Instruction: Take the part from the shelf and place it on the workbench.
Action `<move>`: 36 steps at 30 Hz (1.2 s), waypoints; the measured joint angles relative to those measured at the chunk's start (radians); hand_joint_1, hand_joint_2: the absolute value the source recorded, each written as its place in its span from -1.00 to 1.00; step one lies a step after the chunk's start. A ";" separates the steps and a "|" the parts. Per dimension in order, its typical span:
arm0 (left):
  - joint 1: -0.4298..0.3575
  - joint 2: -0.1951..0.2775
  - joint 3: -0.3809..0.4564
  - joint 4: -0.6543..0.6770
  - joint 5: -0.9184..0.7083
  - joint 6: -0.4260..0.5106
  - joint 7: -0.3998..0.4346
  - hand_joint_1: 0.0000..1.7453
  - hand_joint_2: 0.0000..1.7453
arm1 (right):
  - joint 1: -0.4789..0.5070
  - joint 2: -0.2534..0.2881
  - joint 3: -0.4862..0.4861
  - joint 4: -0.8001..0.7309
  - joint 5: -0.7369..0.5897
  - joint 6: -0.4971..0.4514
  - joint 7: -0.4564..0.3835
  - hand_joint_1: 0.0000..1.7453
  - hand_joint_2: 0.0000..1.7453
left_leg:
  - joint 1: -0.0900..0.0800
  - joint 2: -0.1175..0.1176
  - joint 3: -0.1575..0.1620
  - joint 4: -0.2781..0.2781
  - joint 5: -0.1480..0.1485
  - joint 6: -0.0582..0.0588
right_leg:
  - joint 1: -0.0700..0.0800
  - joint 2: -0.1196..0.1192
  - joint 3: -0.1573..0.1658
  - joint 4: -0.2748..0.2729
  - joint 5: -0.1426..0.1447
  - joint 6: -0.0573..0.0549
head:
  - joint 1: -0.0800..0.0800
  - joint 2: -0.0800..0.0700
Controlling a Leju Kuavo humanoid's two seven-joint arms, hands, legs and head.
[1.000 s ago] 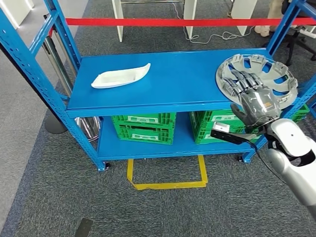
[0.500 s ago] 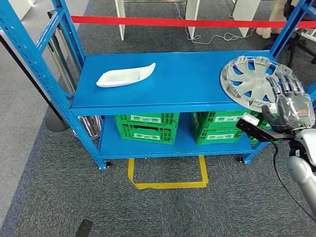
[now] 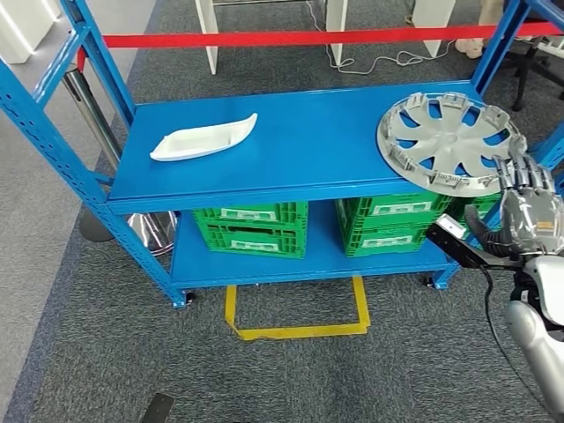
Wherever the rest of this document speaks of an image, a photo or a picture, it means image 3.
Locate silver wheel hubcap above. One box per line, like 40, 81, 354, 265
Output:
377, 92, 528, 198

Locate blue metal shelf rack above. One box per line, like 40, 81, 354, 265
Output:
0, 0, 564, 309

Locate white plastic trim part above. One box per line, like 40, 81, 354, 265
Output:
149, 112, 259, 163

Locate red barrier belt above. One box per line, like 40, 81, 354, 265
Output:
76, 22, 564, 72

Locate white desk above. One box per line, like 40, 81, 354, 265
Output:
195, 0, 349, 76
411, 0, 457, 60

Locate black robot left foot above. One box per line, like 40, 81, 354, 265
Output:
140, 392, 176, 423

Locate person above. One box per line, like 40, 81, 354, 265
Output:
455, 0, 507, 60

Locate black office chair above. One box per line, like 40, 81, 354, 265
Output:
502, 34, 564, 112

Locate white power strip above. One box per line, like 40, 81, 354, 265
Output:
533, 35, 564, 60

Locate white floor cable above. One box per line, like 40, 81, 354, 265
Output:
306, 0, 444, 77

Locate black stanchion post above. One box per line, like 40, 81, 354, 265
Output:
79, 207, 116, 243

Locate black cable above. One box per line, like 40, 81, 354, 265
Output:
479, 265, 558, 417

